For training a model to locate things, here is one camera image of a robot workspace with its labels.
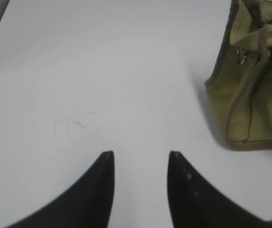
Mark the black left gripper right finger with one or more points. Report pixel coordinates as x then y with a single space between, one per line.
195 203

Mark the yellow canvas bag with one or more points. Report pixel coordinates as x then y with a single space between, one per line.
240 87

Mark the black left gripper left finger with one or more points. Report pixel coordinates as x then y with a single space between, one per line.
86 204

